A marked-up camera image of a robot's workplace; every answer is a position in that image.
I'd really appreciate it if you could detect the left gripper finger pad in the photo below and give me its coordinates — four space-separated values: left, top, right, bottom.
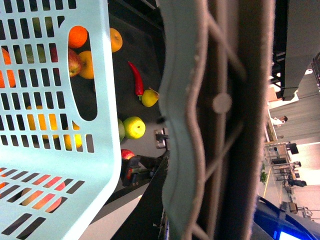
159 0 275 240

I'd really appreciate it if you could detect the yellow lemon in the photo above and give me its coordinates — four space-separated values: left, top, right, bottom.
63 133 83 151
26 105 59 140

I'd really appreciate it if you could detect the light teal plastic basket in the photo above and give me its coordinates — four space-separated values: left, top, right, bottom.
0 0 121 240

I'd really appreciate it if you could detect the yellow pear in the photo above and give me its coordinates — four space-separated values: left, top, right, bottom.
141 88 160 108

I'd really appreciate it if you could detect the red chili pepper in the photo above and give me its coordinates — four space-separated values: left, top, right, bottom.
127 61 144 100

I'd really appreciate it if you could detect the golden apple far right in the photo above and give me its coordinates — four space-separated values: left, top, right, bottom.
110 27 123 53

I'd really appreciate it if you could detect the green apple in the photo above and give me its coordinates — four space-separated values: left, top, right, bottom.
123 116 146 140

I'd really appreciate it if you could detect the green lime oval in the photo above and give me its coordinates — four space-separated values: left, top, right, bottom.
117 118 126 142

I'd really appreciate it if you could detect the yellow orange apple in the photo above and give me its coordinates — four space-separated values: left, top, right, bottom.
79 50 94 80

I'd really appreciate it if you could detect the red apple near front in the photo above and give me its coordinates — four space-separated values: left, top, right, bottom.
121 149 135 160

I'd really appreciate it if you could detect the small orange mandarin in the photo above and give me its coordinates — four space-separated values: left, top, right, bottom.
68 25 88 49

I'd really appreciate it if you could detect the red yellow apple centre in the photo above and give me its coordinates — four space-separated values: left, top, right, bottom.
68 48 83 77

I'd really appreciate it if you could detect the large orange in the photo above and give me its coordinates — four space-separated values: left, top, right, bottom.
0 48 16 89

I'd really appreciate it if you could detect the peach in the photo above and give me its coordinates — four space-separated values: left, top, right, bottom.
20 180 66 213

